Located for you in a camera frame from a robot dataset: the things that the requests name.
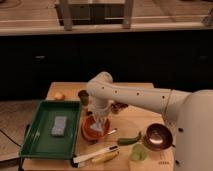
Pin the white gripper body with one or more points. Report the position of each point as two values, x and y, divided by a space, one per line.
100 108

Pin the red bowl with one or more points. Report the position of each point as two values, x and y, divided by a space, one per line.
90 134

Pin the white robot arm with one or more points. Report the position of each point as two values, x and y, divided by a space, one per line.
191 111

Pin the dark brown bowl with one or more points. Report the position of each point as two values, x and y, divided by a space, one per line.
157 137

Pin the brown grape cluster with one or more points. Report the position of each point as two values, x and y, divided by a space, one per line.
116 107

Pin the dark metal cup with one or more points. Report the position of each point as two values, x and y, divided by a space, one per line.
84 97

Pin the metal spoon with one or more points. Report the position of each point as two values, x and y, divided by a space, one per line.
112 131

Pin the green cucumber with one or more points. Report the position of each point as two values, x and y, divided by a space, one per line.
129 141

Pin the grey sponge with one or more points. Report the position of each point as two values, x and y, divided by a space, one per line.
59 126

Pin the yellow corn cob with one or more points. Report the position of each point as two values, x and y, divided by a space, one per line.
104 158

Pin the green plastic tray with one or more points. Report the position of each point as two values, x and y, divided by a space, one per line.
40 143

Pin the green cup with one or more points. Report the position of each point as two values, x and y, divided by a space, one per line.
138 153

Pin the wooden chair frame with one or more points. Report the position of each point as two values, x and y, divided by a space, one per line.
72 13

